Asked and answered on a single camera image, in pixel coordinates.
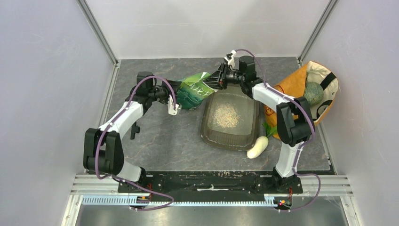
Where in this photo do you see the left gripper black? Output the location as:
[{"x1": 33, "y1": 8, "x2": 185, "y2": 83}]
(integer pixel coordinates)
[{"x1": 148, "y1": 79, "x2": 182, "y2": 106}]

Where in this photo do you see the white radish toy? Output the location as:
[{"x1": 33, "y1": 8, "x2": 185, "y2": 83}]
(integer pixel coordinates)
[{"x1": 247, "y1": 122, "x2": 277, "y2": 159}]

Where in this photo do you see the grey plastic litter box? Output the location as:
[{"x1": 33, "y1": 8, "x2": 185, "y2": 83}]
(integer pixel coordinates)
[{"x1": 200, "y1": 85, "x2": 259, "y2": 151}]

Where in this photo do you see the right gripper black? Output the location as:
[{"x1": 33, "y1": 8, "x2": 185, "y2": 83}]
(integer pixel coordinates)
[{"x1": 202, "y1": 62, "x2": 245, "y2": 90}]

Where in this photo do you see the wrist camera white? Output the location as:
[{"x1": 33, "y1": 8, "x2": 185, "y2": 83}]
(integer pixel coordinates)
[
  {"x1": 224, "y1": 50, "x2": 237, "y2": 68},
  {"x1": 167, "y1": 95, "x2": 182, "y2": 116}
]

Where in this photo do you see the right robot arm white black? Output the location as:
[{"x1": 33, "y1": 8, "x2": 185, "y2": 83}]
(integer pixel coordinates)
[{"x1": 204, "y1": 54, "x2": 315, "y2": 193}]

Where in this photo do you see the green melon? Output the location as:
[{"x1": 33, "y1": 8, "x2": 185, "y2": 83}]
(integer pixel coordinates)
[{"x1": 303, "y1": 82, "x2": 324, "y2": 106}]

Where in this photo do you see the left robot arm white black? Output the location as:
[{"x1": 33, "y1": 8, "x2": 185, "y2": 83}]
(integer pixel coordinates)
[{"x1": 83, "y1": 72, "x2": 181, "y2": 192}]

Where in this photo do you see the grey cable duct strip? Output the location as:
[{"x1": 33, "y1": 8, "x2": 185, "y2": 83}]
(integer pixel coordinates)
[{"x1": 81, "y1": 195, "x2": 277, "y2": 207}]

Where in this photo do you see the green litter bag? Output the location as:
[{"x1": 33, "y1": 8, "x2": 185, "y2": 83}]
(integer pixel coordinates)
[{"x1": 176, "y1": 72, "x2": 216, "y2": 110}]

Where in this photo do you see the poured litter granules pile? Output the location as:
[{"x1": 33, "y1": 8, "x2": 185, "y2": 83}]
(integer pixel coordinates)
[{"x1": 213, "y1": 104, "x2": 240, "y2": 129}]

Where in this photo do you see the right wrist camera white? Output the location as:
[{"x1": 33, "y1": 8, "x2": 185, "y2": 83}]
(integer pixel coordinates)
[{"x1": 224, "y1": 50, "x2": 237, "y2": 68}]

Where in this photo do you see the black bag clip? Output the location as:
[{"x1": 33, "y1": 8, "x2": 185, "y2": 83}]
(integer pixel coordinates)
[{"x1": 130, "y1": 122, "x2": 141, "y2": 140}]

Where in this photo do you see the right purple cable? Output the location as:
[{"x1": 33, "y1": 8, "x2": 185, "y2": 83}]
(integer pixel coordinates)
[{"x1": 235, "y1": 48, "x2": 322, "y2": 213}]

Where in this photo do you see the aluminium frame rail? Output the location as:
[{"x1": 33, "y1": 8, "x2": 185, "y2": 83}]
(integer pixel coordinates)
[{"x1": 70, "y1": 175, "x2": 353, "y2": 197}]

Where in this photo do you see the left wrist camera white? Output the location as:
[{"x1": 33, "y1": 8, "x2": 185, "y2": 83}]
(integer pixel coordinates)
[{"x1": 167, "y1": 95, "x2": 182, "y2": 116}]

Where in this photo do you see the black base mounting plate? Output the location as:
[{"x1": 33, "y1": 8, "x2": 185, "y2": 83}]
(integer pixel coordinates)
[{"x1": 138, "y1": 171, "x2": 303, "y2": 202}]

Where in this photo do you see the orange tote bag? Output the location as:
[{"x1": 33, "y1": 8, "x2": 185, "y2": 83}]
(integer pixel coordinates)
[{"x1": 274, "y1": 61, "x2": 339, "y2": 126}]

